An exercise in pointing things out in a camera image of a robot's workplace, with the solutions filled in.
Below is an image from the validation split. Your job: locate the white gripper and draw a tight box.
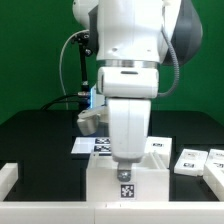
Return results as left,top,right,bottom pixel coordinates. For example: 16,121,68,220
108,98,151,182

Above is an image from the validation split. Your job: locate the white cabinet body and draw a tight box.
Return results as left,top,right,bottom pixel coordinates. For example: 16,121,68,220
86,152,170,202

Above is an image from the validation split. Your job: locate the white cabinet top block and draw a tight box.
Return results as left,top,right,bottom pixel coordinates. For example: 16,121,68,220
145,136,172,167

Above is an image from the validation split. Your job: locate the white door panel with peg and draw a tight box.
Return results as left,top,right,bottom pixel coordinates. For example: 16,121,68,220
206,149,224,171

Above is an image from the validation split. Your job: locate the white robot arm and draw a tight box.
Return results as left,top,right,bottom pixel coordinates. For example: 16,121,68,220
73,0,203,182

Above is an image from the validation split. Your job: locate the white marker base sheet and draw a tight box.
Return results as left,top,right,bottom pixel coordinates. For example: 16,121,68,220
71,137,111,155

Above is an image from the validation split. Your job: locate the white right fence block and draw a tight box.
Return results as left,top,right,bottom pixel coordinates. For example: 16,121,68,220
203,164,224,202

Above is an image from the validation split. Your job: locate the white fence block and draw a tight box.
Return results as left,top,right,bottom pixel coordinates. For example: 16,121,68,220
0,163,18,202
203,164,224,202

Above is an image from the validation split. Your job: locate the white left fence block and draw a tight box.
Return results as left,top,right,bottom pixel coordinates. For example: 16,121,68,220
0,163,18,202

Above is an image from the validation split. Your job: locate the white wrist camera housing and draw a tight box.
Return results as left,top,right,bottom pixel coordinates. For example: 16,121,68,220
77,106,108,136

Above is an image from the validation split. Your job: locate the black camera stand pole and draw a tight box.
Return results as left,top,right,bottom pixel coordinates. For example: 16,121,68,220
79,44,90,110

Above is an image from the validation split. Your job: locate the black cable on table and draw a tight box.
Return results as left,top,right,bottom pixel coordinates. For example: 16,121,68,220
39,93,84,111

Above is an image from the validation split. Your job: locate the white front fence rail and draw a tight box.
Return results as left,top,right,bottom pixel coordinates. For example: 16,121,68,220
0,202,224,224

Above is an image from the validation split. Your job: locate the black camera on stand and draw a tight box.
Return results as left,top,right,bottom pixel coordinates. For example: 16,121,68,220
71,30,89,45

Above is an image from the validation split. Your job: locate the grey camera cable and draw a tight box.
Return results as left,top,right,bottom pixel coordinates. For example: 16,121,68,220
58,29,90,98

